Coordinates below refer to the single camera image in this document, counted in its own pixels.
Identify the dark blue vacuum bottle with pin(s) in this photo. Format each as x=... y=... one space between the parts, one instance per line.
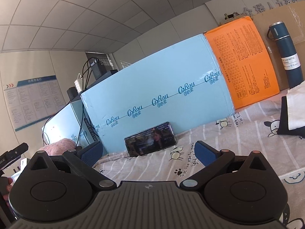
x=289 y=57

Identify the white power strip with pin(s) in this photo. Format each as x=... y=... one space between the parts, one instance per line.
x=79 y=84

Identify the large light blue carton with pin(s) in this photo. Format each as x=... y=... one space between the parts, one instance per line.
x=181 y=85

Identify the white and black garment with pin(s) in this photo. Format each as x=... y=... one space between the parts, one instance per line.
x=292 y=112

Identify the blue wall notice board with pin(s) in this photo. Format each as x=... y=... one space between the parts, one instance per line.
x=33 y=100

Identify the pink knitted sweater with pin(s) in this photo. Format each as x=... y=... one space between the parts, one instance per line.
x=59 y=147

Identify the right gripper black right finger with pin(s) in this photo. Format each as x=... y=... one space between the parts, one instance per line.
x=215 y=163

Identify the brown cardboard box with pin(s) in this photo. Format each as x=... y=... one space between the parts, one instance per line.
x=293 y=17

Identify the orange printed carton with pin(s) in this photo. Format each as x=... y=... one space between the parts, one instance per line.
x=244 y=62

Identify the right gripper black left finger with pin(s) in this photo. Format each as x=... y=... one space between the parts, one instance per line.
x=81 y=161

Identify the black power adapter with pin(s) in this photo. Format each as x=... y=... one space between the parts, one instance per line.
x=72 y=93
x=98 y=68

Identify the black smartphone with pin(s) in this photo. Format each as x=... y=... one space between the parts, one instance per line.
x=150 y=140

